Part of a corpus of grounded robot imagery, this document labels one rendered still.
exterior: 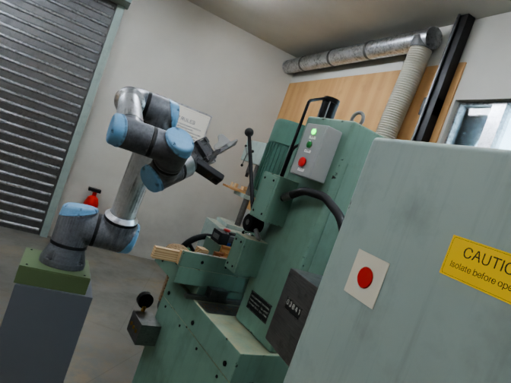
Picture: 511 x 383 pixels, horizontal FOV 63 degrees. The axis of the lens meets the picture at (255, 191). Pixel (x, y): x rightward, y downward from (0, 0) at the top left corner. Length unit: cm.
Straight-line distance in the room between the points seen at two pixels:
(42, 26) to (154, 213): 206
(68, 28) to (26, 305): 302
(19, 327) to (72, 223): 46
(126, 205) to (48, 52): 274
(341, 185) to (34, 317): 135
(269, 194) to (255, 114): 356
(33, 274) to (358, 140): 137
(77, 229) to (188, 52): 301
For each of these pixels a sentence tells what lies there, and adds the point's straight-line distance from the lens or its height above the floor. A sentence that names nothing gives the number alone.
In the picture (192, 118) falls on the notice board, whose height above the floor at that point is 160.
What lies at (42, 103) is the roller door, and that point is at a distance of 439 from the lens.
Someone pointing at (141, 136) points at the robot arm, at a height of 127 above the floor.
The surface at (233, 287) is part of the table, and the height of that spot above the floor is 86.
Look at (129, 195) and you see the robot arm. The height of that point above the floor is 101.
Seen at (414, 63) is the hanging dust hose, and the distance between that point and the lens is 316.
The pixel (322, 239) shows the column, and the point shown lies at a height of 117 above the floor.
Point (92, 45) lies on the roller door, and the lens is 444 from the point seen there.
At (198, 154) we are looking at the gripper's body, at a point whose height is 128.
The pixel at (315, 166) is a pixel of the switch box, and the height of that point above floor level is 136.
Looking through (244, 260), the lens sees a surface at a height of 101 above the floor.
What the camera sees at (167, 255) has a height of 92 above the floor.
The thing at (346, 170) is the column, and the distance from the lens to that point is 123.
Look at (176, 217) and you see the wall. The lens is 467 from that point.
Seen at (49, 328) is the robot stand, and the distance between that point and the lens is 200.
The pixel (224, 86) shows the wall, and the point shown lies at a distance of 468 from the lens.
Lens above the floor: 128
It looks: 2 degrees down
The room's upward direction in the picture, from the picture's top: 20 degrees clockwise
